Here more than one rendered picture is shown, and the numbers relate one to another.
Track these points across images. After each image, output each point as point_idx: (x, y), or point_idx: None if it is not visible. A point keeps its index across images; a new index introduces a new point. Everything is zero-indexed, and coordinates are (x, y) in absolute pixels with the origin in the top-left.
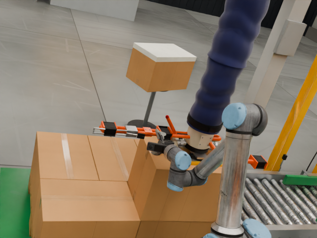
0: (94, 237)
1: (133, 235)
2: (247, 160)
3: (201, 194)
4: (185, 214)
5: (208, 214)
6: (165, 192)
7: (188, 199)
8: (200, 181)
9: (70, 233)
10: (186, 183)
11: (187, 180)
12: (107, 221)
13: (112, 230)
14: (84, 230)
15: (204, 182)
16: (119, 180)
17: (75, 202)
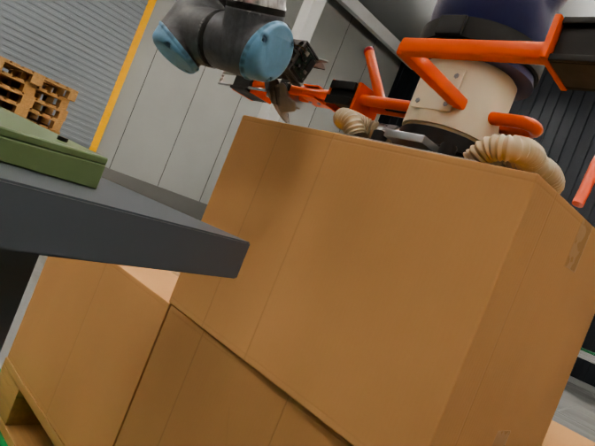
0: (89, 314)
1: (141, 359)
2: None
3: (335, 246)
4: (271, 334)
5: (348, 381)
6: (242, 208)
7: (293, 259)
8: (229, 19)
9: (71, 274)
10: (188, 20)
11: (198, 11)
12: (120, 271)
13: (117, 308)
14: (87, 280)
15: (251, 38)
16: None
17: None
